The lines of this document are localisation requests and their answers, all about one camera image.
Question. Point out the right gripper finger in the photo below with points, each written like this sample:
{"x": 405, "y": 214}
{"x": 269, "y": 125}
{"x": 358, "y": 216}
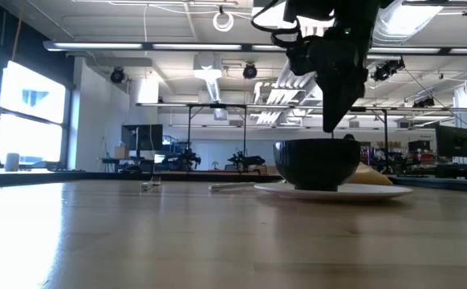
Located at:
{"x": 339, "y": 104}

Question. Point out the black bowl with red inside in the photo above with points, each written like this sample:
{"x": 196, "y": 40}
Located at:
{"x": 317, "y": 164}

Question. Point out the silver metal fork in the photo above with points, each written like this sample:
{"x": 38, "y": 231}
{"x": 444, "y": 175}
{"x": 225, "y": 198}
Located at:
{"x": 149, "y": 185}

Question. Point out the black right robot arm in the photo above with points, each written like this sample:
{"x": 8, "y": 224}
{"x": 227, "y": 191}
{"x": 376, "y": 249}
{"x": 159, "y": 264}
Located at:
{"x": 338, "y": 14}

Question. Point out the background black robot arm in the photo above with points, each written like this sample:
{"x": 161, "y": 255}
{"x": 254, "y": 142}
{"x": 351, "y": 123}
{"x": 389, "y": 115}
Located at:
{"x": 245, "y": 160}
{"x": 185, "y": 158}

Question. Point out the round black ceiling spotlight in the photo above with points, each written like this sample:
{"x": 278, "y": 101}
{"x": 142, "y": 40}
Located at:
{"x": 117, "y": 75}
{"x": 250, "y": 71}
{"x": 388, "y": 70}

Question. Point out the long ceiling light bar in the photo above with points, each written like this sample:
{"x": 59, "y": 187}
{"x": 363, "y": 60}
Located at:
{"x": 137, "y": 46}
{"x": 418, "y": 50}

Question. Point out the yellow cloth napkin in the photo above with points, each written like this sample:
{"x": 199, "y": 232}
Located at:
{"x": 372, "y": 176}

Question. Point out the white round plate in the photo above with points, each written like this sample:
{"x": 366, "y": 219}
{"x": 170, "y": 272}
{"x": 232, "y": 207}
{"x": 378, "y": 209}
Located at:
{"x": 378, "y": 192}

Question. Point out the brown cardboard box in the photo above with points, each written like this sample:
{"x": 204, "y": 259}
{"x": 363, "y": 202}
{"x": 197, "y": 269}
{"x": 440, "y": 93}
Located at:
{"x": 269, "y": 170}
{"x": 121, "y": 152}

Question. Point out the black computer monitor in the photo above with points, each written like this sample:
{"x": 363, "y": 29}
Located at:
{"x": 453, "y": 141}
{"x": 141, "y": 137}

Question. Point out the large bright window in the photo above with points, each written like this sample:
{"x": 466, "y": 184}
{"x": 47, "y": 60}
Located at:
{"x": 33, "y": 112}

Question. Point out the white cylinder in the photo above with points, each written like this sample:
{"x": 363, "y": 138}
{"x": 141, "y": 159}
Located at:
{"x": 12, "y": 162}

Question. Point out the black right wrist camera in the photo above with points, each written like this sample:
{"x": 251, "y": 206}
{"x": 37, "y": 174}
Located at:
{"x": 303, "y": 60}

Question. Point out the black metal rig frame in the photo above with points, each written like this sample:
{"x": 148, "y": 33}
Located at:
{"x": 217, "y": 106}

